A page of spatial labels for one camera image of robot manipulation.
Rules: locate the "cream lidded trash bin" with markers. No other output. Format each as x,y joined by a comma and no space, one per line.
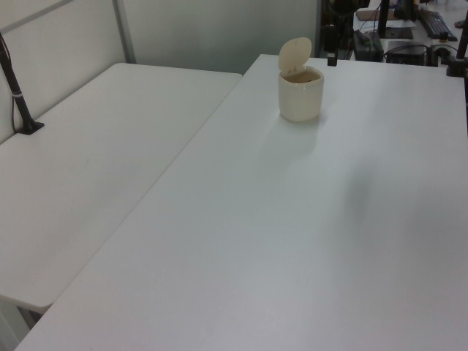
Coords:
300,98

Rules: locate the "black clamp mount pole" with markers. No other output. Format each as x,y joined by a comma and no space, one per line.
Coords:
457,62

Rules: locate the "black monitor stand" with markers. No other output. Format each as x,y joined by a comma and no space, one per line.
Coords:
387,25

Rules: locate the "white side table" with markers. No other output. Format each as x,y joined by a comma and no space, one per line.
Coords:
91,153

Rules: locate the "black keyboard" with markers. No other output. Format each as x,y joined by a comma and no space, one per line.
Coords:
438,25

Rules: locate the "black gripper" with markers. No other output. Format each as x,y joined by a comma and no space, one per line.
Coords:
331,36

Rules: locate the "dark flat electronics unit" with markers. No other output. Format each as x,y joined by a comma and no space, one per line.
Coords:
406,53

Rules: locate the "black box with green lights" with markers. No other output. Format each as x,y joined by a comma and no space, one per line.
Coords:
368,45

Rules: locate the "grey metal partition post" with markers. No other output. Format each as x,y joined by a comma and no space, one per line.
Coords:
124,33

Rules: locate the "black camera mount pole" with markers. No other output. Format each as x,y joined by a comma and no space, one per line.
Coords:
18,98

